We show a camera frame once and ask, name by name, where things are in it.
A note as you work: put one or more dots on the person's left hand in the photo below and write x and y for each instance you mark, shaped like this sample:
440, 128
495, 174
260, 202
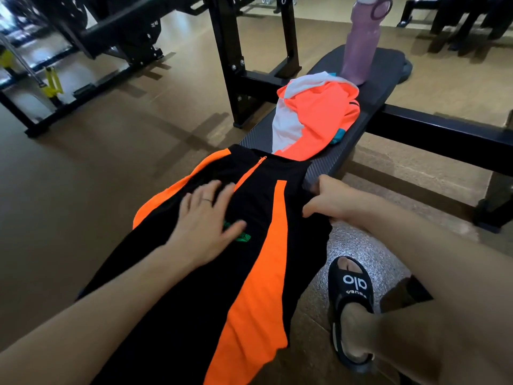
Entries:
200, 232

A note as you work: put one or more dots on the person's right hand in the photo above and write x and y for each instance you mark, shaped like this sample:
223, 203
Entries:
340, 204

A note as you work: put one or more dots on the black orange jacket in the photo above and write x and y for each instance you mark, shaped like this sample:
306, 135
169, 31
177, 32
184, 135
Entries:
208, 308

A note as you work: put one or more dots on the orange teal white jersey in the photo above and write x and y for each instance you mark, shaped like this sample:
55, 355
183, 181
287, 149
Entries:
320, 116

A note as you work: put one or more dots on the pink water bottle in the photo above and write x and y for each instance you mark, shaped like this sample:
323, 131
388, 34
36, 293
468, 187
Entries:
360, 44

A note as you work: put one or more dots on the person's left forearm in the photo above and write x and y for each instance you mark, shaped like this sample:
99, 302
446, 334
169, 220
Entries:
84, 316

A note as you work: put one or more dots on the person's right forearm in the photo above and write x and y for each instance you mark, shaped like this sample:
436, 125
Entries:
453, 268

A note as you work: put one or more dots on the black ribbed bench pad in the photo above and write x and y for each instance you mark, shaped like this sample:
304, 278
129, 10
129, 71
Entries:
320, 164

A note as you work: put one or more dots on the black right slipper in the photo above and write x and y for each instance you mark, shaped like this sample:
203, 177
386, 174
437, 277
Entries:
348, 284

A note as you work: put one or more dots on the small black weight plate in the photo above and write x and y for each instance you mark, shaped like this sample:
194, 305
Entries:
405, 71

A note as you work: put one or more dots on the yellow safety catch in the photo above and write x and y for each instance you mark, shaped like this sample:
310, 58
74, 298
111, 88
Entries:
52, 84

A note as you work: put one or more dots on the black power rack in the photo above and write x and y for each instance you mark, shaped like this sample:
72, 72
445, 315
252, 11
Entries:
120, 24

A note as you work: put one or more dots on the rack of black weight plates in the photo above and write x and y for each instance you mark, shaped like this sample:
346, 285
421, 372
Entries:
461, 15

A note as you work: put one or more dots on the yellow black gym machine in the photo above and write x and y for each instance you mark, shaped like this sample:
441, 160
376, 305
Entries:
6, 58

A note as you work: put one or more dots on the black steel bench frame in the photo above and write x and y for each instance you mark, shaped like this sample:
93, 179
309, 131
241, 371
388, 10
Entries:
228, 56

